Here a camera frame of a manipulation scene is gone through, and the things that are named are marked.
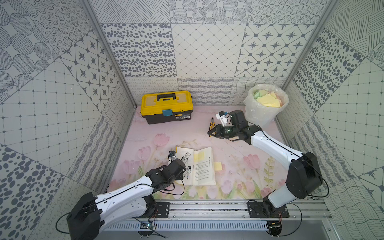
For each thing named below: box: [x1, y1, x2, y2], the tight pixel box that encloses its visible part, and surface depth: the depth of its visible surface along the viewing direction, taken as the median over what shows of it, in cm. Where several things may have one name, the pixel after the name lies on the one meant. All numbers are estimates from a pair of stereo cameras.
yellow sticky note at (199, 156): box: [194, 151, 205, 162], surface depth 92 cm
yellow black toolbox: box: [140, 90, 194, 125], surface depth 103 cm
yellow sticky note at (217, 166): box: [213, 161, 223, 171], surface depth 89 cm
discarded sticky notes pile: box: [253, 89, 283, 108], surface depth 88 cm
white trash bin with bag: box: [243, 84, 290, 131], surface depth 88 cm
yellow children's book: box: [175, 146, 216, 186], surface depth 87 cm
